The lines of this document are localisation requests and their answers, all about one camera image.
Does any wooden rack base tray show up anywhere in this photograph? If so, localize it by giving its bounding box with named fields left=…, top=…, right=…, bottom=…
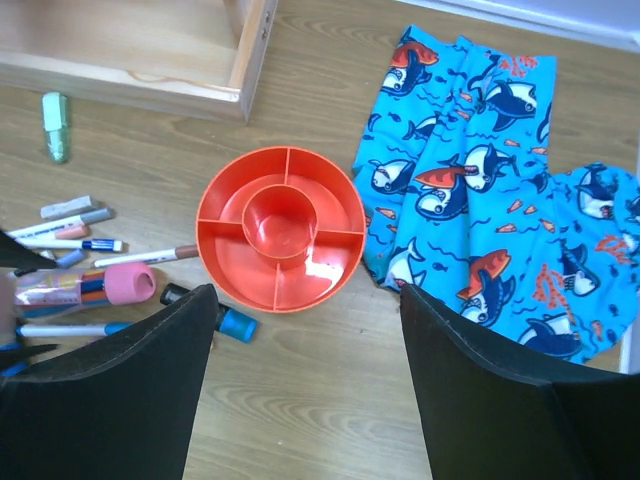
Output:
left=1, top=0, right=277, bottom=123

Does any peach cap white marker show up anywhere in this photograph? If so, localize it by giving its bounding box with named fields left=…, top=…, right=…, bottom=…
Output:
left=54, top=225, right=91, bottom=240

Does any light blue cap white marker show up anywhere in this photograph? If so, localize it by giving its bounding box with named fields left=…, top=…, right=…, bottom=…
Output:
left=16, top=322, right=132, bottom=338

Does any blue shark print cloth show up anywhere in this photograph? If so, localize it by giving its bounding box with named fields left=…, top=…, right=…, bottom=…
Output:
left=353, top=25, right=639, bottom=363

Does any brown cap white marker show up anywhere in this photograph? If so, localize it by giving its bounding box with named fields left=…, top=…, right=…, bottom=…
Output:
left=93, top=245, right=199, bottom=268

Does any black highlighter blue cap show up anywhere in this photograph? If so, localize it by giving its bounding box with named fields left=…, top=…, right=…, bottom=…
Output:
left=160, top=283, right=259, bottom=344

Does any mint green highlighter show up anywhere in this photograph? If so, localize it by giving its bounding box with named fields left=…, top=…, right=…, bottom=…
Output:
left=41, top=92, right=69, bottom=163

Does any lavender cap white marker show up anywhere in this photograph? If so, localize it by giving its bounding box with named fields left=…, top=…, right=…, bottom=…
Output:
left=40, top=249, right=85, bottom=269

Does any grey cap white marker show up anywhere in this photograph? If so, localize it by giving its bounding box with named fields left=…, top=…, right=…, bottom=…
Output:
left=8, top=208, right=115, bottom=239

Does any pink cap marker tube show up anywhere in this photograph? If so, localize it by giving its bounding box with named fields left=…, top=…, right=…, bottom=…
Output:
left=14, top=262, right=156, bottom=319

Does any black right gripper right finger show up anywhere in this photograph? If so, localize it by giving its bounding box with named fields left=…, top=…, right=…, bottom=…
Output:
left=400, top=285, right=639, bottom=479

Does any grey white eraser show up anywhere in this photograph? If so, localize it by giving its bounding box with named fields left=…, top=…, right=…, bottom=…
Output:
left=40, top=195, right=101, bottom=220

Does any orange round divided organizer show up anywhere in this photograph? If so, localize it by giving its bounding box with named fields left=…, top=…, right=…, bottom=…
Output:
left=195, top=146, right=366, bottom=314

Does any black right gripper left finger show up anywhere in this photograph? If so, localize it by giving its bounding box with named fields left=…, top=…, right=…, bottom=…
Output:
left=1, top=284, right=218, bottom=479

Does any dark blue cap whiteboard marker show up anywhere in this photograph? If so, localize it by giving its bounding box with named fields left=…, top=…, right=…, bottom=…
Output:
left=18, top=238, right=124, bottom=252

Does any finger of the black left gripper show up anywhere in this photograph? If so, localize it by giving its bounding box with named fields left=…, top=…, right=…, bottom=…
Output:
left=0, top=230, right=57, bottom=270
left=1, top=343, right=58, bottom=370

